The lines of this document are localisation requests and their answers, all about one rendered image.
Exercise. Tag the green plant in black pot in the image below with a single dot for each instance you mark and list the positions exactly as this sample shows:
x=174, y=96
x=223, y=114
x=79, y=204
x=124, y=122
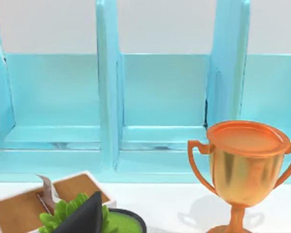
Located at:
x=121, y=221

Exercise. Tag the gold and copper trophy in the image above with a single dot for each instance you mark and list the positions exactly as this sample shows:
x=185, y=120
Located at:
x=242, y=170

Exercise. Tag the light blue rack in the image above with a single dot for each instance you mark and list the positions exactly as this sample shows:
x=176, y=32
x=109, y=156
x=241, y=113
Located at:
x=145, y=97

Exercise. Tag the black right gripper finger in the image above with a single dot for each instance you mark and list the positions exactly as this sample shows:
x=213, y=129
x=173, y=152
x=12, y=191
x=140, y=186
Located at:
x=87, y=213

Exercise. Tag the white and wooden box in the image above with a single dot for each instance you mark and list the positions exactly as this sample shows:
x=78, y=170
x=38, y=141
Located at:
x=19, y=208

